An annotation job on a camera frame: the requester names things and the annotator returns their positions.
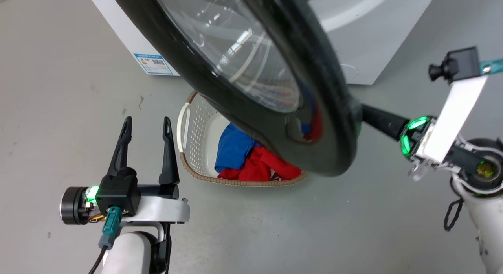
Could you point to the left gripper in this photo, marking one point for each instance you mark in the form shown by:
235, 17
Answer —
161, 209

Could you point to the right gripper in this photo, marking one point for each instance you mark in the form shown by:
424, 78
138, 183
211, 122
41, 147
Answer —
414, 138

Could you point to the black round washing machine door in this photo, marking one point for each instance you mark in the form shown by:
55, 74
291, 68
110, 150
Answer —
314, 109

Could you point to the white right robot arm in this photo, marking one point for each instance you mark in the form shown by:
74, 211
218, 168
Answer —
483, 179

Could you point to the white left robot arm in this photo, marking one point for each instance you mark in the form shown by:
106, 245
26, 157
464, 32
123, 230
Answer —
129, 252

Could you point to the white washing machine body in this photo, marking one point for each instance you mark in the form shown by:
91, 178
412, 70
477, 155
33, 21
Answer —
377, 38

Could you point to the white laundry basket brown rim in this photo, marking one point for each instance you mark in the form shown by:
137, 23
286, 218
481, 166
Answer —
200, 148

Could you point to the blue garment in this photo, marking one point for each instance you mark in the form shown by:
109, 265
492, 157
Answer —
234, 146

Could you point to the blue white energy label sticker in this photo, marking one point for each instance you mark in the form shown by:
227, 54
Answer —
153, 64

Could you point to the red garment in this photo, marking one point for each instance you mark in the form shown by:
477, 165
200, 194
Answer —
261, 166

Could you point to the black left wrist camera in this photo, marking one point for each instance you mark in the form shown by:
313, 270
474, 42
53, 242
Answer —
118, 193

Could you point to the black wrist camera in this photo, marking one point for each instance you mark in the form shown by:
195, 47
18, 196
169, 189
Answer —
118, 193
458, 65

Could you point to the white right camera bracket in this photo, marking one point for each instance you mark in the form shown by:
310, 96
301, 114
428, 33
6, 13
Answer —
452, 116

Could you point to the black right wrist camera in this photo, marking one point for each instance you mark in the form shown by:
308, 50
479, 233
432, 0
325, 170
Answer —
458, 65

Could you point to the teal right camera plug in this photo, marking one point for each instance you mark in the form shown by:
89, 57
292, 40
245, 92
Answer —
493, 65

